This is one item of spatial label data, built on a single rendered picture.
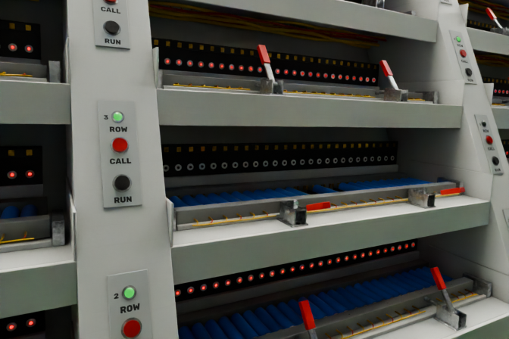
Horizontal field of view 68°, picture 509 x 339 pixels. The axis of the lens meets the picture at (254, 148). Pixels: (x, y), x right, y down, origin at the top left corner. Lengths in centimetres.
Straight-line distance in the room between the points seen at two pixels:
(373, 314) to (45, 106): 55
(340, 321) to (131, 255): 34
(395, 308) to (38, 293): 52
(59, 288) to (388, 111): 55
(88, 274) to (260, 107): 30
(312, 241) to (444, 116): 40
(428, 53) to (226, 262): 64
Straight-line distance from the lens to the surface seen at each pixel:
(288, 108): 56
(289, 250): 52
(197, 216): 50
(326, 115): 61
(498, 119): 97
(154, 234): 44
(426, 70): 92
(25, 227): 50
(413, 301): 74
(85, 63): 48
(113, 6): 53
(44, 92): 47
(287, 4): 67
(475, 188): 85
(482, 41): 105
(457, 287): 83
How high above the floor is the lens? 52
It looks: 13 degrees up
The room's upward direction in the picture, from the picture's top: 9 degrees counter-clockwise
